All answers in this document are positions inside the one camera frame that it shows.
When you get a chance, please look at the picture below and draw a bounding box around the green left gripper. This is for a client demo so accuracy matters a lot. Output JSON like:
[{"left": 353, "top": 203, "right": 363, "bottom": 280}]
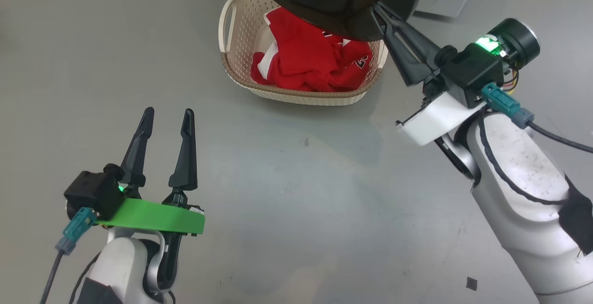
[{"left": 96, "top": 107, "right": 206, "bottom": 236}]

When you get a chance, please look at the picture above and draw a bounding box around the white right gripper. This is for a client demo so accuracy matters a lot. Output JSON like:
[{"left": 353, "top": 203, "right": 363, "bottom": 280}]
[{"left": 370, "top": 2, "right": 487, "bottom": 147}]

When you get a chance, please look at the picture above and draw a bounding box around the red jersey with number print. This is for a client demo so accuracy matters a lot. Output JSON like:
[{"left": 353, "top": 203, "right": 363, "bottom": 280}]
[{"left": 263, "top": 6, "right": 374, "bottom": 93}]

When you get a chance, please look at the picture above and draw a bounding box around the red garment with white stripes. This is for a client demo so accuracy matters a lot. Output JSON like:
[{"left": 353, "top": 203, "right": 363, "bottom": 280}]
[{"left": 251, "top": 40, "right": 284, "bottom": 86}]

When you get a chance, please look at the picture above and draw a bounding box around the cream perforated laundry basket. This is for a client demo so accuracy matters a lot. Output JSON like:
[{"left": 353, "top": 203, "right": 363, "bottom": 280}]
[{"left": 219, "top": 0, "right": 389, "bottom": 107}]

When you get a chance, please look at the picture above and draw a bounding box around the teal plug left camera cable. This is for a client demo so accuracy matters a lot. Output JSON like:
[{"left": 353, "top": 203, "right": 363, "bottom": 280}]
[{"left": 40, "top": 207, "right": 99, "bottom": 304}]

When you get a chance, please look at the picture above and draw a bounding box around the twisted black left arm cable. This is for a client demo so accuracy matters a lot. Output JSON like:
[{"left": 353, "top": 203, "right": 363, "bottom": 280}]
[{"left": 68, "top": 251, "right": 101, "bottom": 304}]

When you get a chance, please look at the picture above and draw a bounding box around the twisted black arm cable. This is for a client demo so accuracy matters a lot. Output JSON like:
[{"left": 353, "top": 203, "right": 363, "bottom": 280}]
[
  {"left": 68, "top": 251, "right": 101, "bottom": 304},
  {"left": 477, "top": 109, "right": 568, "bottom": 205}
]

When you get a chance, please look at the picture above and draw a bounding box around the twisted black right arm cable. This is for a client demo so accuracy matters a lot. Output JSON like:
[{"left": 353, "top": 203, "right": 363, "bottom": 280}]
[{"left": 477, "top": 109, "right": 568, "bottom": 205}]

